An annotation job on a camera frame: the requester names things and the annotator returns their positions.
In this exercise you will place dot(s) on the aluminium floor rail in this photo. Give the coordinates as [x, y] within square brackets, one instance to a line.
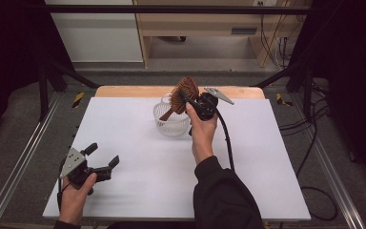
[333, 178]
[16, 171]

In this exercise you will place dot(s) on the black horizontal frame bar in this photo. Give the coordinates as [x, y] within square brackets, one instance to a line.
[171, 9]

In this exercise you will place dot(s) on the wooden table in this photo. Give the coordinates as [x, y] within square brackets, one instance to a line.
[133, 91]

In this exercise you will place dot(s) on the person's left hand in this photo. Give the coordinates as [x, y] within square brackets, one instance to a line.
[71, 203]

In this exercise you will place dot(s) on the dark curtain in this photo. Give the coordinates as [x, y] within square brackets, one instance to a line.
[355, 79]
[9, 57]

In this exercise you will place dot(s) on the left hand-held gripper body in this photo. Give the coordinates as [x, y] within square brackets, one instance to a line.
[73, 162]

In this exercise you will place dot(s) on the person's right hand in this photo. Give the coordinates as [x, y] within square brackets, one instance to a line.
[203, 136]

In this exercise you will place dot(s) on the brown wooden hairbrush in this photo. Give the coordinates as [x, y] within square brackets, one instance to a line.
[184, 92]

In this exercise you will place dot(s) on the light wooden desk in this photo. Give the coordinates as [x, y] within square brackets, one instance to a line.
[197, 24]

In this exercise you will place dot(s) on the black metal frame stand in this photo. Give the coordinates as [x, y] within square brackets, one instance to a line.
[307, 92]
[43, 95]

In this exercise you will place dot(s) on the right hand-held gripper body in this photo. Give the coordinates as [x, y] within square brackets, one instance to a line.
[208, 106]

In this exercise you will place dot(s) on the white cabinet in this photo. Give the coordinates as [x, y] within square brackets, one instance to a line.
[98, 35]

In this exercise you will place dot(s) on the grey desk label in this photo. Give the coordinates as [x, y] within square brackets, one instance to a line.
[244, 31]

